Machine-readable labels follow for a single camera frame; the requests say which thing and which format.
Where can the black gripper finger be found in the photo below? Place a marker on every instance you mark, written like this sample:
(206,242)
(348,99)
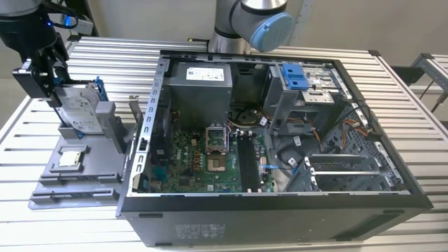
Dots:
(62,50)
(34,82)

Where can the hard disk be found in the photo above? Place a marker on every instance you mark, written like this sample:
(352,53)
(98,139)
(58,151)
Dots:
(80,110)

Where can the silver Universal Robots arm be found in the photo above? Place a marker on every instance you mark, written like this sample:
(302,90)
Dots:
(244,15)

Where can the metal disk bay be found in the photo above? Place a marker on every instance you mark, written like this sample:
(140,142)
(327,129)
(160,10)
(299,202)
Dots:
(350,181)

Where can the silver CPU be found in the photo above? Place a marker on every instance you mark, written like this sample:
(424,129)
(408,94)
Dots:
(70,158)

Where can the grey parts rack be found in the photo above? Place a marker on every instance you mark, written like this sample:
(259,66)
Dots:
(98,155)

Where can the black bar yellow tip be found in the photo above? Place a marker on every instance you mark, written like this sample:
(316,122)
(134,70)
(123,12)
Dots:
(196,40)

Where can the dark RAM stick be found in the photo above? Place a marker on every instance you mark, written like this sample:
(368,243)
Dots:
(71,194)
(70,180)

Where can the black case fan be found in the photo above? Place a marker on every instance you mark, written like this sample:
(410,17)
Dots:
(163,131)

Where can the grey power supply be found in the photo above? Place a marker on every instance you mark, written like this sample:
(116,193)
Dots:
(199,102)

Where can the green motherboard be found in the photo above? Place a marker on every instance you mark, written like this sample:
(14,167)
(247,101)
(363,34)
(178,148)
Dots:
(182,178)

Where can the CPU socket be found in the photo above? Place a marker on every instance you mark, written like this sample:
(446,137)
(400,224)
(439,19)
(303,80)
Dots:
(216,164)

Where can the metal drive cage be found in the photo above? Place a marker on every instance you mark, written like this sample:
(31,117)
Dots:
(280,105)

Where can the blue drive latch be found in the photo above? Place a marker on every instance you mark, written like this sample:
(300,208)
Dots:
(294,76)

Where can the black RAM slot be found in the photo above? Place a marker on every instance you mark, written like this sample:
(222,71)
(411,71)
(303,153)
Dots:
(244,162)
(254,168)

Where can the black open PC case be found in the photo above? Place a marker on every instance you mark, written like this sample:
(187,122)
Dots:
(244,223)

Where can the metal slat side table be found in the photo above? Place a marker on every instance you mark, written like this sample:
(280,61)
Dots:
(438,60)

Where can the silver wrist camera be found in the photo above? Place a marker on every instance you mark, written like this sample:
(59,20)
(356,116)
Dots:
(86,25)

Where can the black background post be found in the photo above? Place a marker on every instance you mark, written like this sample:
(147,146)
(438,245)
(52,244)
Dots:
(90,15)

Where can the graphics card with metal bracket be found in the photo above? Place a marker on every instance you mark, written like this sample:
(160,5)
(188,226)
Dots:
(138,111)

